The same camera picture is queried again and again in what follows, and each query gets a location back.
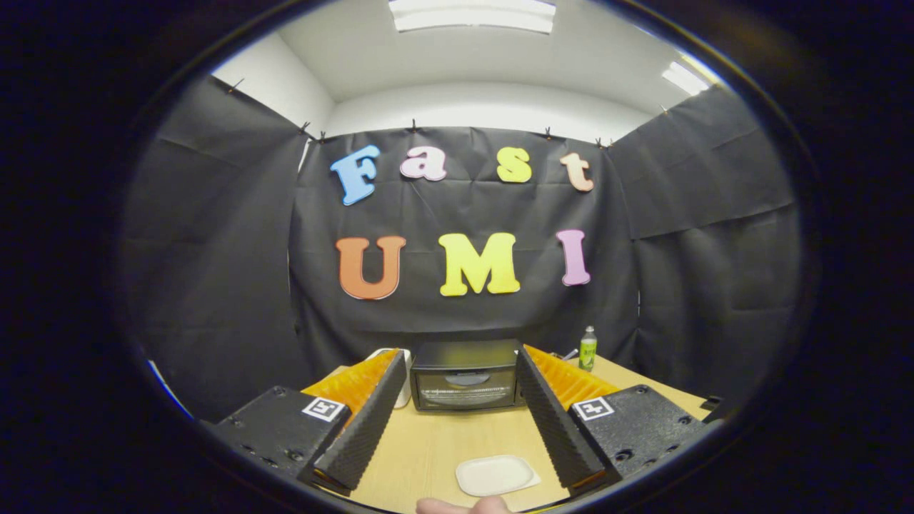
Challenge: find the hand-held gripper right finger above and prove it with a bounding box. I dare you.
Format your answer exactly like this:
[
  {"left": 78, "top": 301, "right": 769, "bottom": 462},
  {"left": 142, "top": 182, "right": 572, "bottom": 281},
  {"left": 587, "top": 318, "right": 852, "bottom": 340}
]
[{"left": 516, "top": 344, "right": 723, "bottom": 497}]

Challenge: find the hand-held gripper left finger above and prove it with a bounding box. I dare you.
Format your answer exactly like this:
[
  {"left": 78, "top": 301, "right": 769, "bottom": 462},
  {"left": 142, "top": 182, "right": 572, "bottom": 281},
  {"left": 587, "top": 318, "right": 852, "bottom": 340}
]
[{"left": 202, "top": 348, "right": 408, "bottom": 496}]

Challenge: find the black toaster oven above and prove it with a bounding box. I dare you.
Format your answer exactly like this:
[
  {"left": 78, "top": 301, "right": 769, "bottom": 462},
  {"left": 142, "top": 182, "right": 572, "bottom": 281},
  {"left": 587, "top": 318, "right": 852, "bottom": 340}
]
[{"left": 410, "top": 340, "right": 527, "bottom": 413}]

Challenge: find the white pop-up toaster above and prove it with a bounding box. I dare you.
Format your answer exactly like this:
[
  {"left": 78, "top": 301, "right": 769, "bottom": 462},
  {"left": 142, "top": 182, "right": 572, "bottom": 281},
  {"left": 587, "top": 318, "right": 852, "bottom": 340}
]
[{"left": 366, "top": 348, "right": 413, "bottom": 409}]

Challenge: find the white plate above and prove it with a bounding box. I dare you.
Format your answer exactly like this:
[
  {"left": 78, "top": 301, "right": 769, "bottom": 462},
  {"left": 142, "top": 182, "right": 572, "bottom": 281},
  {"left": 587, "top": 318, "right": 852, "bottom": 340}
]
[{"left": 455, "top": 455, "right": 541, "bottom": 498}]

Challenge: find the black backdrop cloth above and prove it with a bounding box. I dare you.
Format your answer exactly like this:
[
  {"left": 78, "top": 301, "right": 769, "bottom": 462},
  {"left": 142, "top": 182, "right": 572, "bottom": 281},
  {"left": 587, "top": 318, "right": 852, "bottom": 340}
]
[{"left": 118, "top": 71, "right": 804, "bottom": 422}]

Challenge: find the small ceiling light panel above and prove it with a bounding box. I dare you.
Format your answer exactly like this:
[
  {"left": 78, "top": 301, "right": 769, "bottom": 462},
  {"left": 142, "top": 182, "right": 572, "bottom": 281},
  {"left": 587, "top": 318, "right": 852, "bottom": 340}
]
[{"left": 661, "top": 61, "right": 711, "bottom": 97}]

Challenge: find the large ceiling light panel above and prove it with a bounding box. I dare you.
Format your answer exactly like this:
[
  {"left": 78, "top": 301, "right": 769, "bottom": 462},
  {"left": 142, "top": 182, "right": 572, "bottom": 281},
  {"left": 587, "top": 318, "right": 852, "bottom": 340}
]
[{"left": 388, "top": 0, "right": 557, "bottom": 34}]

